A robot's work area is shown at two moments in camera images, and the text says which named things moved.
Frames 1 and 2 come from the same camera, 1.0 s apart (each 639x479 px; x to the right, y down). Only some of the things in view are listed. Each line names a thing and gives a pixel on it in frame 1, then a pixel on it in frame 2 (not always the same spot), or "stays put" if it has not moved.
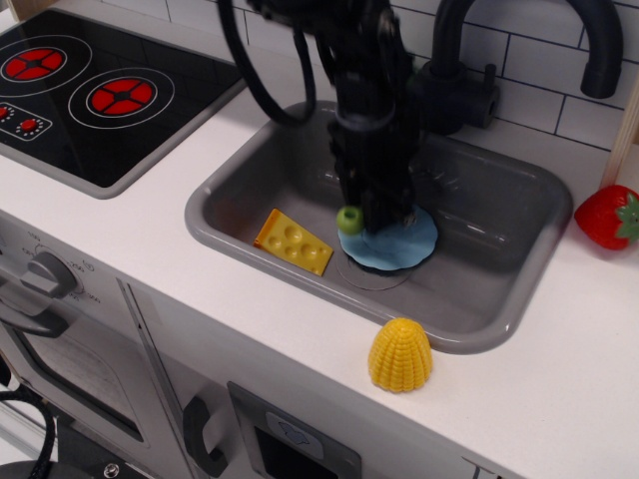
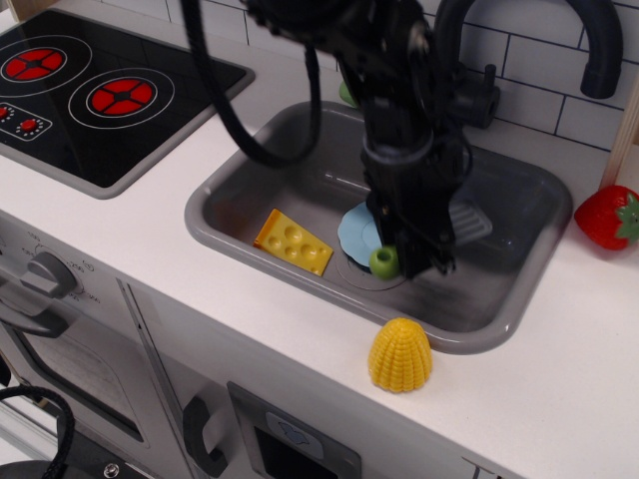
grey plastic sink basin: (501, 213) stays put
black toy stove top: (94, 107) stays put
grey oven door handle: (32, 309) stays put
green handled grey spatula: (349, 220) to (384, 262)
